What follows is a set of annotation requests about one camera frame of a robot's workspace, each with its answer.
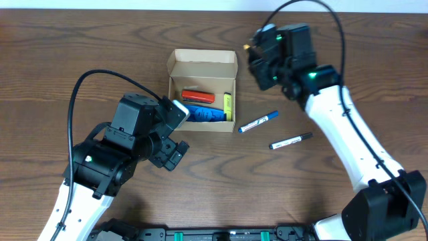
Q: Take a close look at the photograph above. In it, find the black correction tape dispenser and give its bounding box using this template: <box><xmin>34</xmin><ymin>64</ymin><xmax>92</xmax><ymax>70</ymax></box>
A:
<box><xmin>243</xmin><ymin>44</ymin><xmax>261</xmax><ymax>62</ymax></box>

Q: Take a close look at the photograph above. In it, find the blue magnetic whiteboard duster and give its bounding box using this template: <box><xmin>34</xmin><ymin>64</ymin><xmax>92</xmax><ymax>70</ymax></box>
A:
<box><xmin>185</xmin><ymin>104</ymin><xmax>226</xmax><ymax>122</ymax></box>

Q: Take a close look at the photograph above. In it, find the yellow highlighter pen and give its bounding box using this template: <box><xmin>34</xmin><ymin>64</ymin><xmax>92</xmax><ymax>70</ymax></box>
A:
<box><xmin>223</xmin><ymin>92</ymin><xmax>233</xmax><ymax>122</ymax></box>

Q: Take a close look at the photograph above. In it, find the red stapler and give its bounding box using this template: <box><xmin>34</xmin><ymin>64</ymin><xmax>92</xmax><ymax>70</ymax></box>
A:
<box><xmin>181</xmin><ymin>90</ymin><xmax>215</xmax><ymax>104</ymax></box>

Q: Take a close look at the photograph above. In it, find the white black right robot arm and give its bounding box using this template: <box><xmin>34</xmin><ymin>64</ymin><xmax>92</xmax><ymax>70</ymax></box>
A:
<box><xmin>246</xmin><ymin>23</ymin><xmax>427</xmax><ymax>240</ymax></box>

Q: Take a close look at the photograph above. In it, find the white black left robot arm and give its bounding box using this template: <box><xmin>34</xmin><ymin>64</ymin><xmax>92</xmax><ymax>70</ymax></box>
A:
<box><xmin>39</xmin><ymin>93</ymin><xmax>190</xmax><ymax>240</ymax></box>

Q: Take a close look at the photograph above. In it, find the open brown cardboard box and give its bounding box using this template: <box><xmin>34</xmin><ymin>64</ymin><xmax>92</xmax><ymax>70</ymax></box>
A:
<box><xmin>167</xmin><ymin>49</ymin><xmax>238</xmax><ymax>133</ymax></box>

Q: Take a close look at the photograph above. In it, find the blue capped whiteboard marker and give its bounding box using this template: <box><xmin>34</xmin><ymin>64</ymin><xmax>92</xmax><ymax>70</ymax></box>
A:
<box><xmin>238</xmin><ymin>110</ymin><xmax>279</xmax><ymax>133</ymax></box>

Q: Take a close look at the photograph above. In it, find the black capped whiteboard marker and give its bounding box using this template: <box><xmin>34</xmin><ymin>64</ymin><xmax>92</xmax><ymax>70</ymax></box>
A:
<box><xmin>269</xmin><ymin>133</ymin><xmax>313</xmax><ymax>150</ymax></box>

